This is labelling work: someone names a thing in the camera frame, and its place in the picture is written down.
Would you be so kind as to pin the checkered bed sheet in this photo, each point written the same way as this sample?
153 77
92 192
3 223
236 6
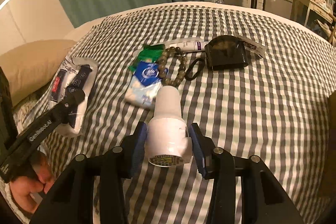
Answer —
276 107

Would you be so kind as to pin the tan pillow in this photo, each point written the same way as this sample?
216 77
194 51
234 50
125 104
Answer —
31 66

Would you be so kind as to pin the white dressing table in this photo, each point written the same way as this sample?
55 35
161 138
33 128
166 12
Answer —
306 11

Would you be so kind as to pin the silver black snack packet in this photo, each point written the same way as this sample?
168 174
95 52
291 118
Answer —
75 73

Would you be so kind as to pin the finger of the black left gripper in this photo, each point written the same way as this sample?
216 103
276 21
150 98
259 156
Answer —
66 110

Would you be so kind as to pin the green wrapper packet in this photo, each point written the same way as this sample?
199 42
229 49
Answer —
147 53

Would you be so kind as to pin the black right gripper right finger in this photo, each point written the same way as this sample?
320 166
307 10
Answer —
263 199

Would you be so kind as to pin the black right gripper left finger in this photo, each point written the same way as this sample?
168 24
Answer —
70 199

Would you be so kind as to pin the blue white tissue packet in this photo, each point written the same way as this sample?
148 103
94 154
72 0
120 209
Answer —
144 85

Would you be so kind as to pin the person's left hand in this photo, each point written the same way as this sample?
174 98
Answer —
22 187

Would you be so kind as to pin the white cream tube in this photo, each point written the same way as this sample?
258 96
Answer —
187 44

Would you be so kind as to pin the black pouch bag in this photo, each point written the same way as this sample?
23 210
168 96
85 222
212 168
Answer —
225 52

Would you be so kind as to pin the comb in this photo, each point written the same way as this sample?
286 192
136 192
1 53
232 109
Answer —
255 47

